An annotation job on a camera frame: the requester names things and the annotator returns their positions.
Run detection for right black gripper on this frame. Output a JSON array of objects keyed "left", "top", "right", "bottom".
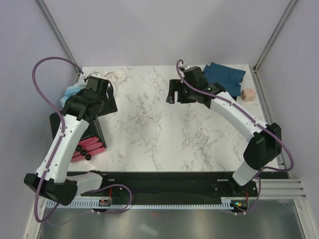
[{"left": 166, "top": 79, "right": 196, "bottom": 104}]

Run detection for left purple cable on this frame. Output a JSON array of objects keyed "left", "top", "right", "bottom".
[{"left": 32, "top": 57, "right": 87, "bottom": 223}]

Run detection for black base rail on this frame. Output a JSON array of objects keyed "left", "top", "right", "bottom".
[{"left": 76, "top": 172, "right": 288, "bottom": 215}]

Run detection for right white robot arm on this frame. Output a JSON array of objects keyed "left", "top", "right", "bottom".
[{"left": 166, "top": 66, "right": 282, "bottom": 196}]

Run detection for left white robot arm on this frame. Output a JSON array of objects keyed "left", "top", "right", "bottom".
[{"left": 24, "top": 76, "right": 118, "bottom": 206}]

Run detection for purple cable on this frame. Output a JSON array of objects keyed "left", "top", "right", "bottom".
[
  {"left": 176, "top": 59, "right": 295, "bottom": 172},
  {"left": 32, "top": 57, "right": 87, "bottom": 223}
]

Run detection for folded teal t shirt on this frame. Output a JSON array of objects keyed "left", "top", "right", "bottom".
[{"left": 203, "top": 62, "right": 246, "bottom": 96}]

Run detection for white t shirt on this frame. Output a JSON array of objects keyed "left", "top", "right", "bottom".
[{"left": 88, "top": 70, "right": 127, "bottom": 87}]

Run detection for small pink cube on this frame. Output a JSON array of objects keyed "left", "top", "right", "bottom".
[{"left": 241, "top": 88, "right": 257, "bottom": 102}]

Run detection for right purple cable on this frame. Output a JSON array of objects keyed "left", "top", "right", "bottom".
[{"left": 176, "top": 59, "right": 295, "bottom": 172}]

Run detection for white slotted cable duct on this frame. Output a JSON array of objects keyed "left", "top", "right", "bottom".
[{"left": 58, "top": 197, "right": 234, "bottom": 210}]

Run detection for black pink drawer box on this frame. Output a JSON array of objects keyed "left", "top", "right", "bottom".
[{"left": 49, "top": 112, "right": 107, "bottom": 163}]

